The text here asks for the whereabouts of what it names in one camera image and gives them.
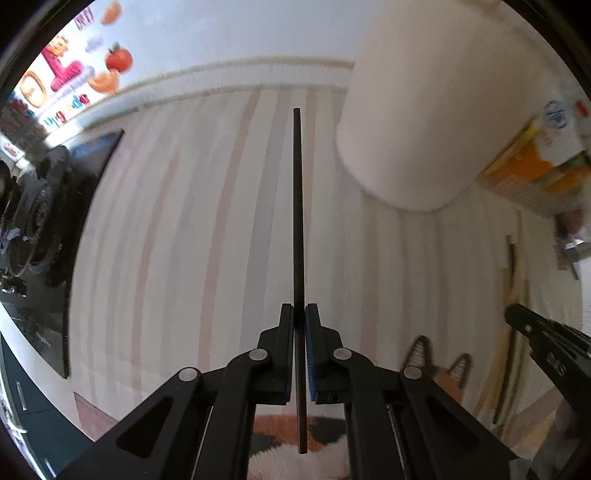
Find thin black chopstick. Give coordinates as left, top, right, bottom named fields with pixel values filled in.
left=492, top=235, right=517, bottom=425

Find cat shaped mat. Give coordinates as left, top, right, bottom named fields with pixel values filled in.
left=248, top=335, right=475, bottom=480

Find dark blue cabinet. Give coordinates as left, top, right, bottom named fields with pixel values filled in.
left=1, top=341, right=92, bottom=479

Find black gas stove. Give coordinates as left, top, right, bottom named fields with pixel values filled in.
left=1, top=129, right=124, bottom=378

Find cream cylindrical utensil holder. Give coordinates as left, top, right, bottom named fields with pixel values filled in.
left=337, top=1, right=559, bottom=212

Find colourful wall stickers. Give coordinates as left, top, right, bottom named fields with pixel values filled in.
left=1, top=1, right=133, bottom=136

